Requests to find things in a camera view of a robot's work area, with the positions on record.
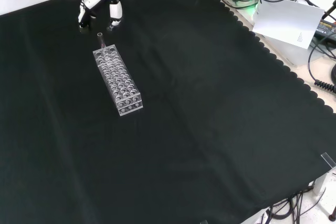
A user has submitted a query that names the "clear glass test tube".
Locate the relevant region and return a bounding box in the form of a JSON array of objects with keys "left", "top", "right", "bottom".
[{"left": 97, "top": 32, "right": 107, "bottom": 52}]

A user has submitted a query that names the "clear test tube rack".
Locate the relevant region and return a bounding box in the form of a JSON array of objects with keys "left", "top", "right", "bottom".
[{"left": 92, "top": 43, "right": 144, "bottom": 118}]

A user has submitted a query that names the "black table cloth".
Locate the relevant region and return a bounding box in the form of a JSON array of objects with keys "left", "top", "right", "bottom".
[{"left": 0, "top": 0, "right": 336, "bottom": 224}]

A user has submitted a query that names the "pale board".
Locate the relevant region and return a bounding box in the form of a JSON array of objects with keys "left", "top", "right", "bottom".
[{"left": 251, "top": 0, "right": 326, "bottom": 50}]

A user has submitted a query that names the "black power adapter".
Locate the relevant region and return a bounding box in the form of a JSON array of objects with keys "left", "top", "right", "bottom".
[{"left": 313, "top": 17, "right": 336, "bottom": 42}]

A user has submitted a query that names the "black tripod leg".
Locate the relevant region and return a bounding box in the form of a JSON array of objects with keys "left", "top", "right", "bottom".
[{"left": 323, "top": 0, "right": 336, "bottom": 22}]

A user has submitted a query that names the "white table leg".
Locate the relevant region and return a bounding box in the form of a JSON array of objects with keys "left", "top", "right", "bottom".
[{"left": 313, "top": 167, "right": 336, "bottom": 196}]

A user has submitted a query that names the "black coiled cable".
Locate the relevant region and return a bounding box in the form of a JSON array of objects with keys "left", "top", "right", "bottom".
[{"left": 307, "top": 34, "right": 336, "bottom": 92}]

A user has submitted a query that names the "black floor cable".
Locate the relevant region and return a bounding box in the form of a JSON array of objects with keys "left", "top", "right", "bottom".
[{"left": 267, "top": 191, "right": 316, "bottom": 221}]

